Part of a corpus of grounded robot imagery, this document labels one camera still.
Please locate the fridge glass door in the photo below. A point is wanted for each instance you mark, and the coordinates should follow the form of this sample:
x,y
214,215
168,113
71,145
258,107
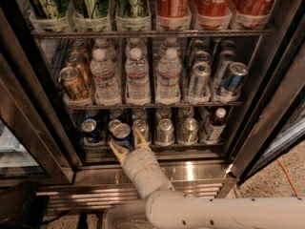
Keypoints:
x,y
21,117
275,121

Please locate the water bottle front left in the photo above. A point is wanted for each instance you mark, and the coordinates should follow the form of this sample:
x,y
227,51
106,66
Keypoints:
x,y
107,91

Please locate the fridge glass door left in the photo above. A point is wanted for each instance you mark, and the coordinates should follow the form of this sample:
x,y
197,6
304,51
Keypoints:
x,y
21,117

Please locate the water bottle front middle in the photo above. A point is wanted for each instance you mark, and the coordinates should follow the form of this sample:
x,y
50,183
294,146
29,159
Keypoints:
x,y
138,78

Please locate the gold can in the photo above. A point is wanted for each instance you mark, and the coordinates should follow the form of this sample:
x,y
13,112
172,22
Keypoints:
x,y
73,83
80,62

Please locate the gold can middle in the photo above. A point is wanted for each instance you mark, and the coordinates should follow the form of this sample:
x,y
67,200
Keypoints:
x,y
80,62

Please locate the brown bottle white cap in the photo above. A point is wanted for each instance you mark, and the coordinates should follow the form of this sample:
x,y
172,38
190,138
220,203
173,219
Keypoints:
x,y
214,126

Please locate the steel fridge base grille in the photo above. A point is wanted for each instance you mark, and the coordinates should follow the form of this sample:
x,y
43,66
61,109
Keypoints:
x,y
98,188

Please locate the blue silver energy can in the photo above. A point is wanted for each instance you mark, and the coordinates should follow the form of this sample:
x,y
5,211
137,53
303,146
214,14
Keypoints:
x,y
233,79

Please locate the gold can front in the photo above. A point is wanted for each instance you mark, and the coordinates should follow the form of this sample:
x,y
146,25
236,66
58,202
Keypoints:
x,y
73,83

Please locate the fridge glass door right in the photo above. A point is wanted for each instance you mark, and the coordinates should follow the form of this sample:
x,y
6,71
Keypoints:
x,y
275,121

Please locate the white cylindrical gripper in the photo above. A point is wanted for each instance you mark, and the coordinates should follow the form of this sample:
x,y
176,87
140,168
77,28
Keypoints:
x,y
138,161

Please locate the green can top middle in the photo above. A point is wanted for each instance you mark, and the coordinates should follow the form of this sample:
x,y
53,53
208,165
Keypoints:
x,y
92,0

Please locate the clear plastic bin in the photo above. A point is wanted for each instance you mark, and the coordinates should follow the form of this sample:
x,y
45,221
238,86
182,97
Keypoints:
x,y
126,216

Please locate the green can top left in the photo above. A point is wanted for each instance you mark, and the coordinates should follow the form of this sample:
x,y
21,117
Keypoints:
x,y
46,0

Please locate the green can top right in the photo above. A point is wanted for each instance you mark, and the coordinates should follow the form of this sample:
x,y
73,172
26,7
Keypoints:
x,y
132,8

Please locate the blue pepsi can front left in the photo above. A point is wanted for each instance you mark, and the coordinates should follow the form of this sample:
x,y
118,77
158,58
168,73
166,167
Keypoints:
x,y
91,133

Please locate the blue pepsi can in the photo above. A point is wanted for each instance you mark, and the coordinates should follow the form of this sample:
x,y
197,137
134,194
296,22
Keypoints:
x,y
91,133
91,113
122,135
112,124

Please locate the red coca-cola can left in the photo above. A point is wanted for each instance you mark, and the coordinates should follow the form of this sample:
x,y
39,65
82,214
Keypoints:
x,y
172,8

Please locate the blue pepsi can rear left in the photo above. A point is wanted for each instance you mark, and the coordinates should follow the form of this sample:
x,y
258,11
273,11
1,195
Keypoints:
x,y
91,113

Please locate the water bottle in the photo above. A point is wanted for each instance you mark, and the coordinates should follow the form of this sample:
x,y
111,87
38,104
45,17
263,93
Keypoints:
x,y
168,73
138,78
107,91

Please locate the silver green can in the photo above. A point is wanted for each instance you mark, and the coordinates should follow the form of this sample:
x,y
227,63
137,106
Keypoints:
x,y
188,131
143,127

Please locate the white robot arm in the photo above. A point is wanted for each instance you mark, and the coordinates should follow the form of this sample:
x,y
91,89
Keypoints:
x,y
166,208

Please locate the water bottle front right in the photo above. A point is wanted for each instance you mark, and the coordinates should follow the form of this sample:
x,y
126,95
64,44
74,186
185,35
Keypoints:
x,y
168,73

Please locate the silver energy can front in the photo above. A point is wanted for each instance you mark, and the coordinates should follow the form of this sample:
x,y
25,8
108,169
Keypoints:
x,y
199,79

